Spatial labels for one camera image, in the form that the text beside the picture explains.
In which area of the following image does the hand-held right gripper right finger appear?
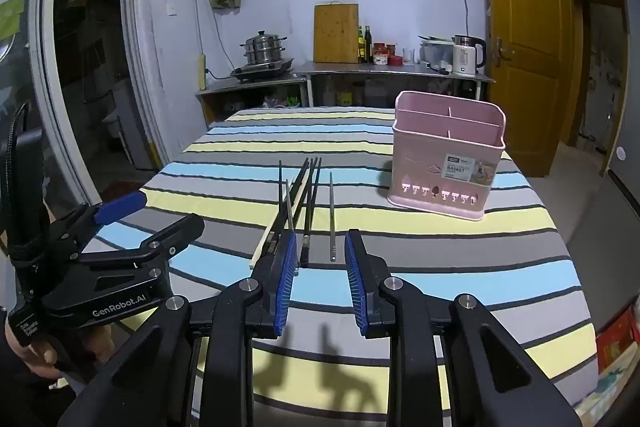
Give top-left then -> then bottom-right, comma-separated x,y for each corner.
344,230 -> 583,427

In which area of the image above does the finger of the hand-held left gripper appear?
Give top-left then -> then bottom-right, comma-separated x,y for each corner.
75,213 -> 207,269
47,192 -> 147,258

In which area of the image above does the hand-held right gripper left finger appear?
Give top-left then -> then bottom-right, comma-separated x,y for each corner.
57,231 -> 301,427

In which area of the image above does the wooden chopstick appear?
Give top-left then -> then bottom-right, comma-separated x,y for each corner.
248,179 -> 307,269

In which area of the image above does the black chopstick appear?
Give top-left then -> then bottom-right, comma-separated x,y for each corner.
299,157 -> 316,265
262,157 -> 311,255
306,157 -> 322,235
278,160 -> 295,235

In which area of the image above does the metal chopstick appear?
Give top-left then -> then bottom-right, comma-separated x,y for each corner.
328,172 -> 337,263
285,178 -> 297,235

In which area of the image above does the pink plastic utensil basket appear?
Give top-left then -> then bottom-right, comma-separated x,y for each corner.
385,90 -> 508,222

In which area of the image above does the person's left hand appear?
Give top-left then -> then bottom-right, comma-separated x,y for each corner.
5,309 -> 118,390

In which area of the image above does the white appliance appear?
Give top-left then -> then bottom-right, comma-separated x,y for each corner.
102,82 -> 157,170

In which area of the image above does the striped cloth cover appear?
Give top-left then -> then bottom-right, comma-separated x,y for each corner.
80,107 -> 598,427

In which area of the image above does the low metal shelf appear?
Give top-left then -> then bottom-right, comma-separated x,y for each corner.
195,74 -> 308,128

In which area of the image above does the black induction cooker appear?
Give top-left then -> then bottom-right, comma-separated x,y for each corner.
230,58 -> 296,84

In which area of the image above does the stainless steamer pot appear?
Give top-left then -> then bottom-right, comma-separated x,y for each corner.
239,31 -> 287,66

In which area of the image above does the metal counter shelf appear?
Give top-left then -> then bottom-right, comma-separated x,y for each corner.
295,61 -> 496,108

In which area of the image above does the clear plastic container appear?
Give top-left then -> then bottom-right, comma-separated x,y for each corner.
419,36 -> 456,71

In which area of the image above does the wooden cutting board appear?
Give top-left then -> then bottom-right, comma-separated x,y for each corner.
313,3 -> 361,64

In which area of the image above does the white electric kettle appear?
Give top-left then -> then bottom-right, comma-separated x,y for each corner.
451,34 -> 487,76

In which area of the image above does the red cardboard box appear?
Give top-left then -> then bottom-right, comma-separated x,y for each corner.
595,307 -> 640,388

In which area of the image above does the pale printed cloth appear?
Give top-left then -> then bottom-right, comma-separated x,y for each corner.
575,352 -> 637,427

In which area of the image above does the yellow wooden door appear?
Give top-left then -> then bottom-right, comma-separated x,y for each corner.
475,0 -> 574,178

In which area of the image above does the grey refrigerator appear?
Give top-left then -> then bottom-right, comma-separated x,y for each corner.
600,0 -> 640,208

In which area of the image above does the thin grey wall cable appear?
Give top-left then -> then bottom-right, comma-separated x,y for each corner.
192,0 -> 227,75

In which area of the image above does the metal door handle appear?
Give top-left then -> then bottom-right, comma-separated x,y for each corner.
492,38 -> 516,66

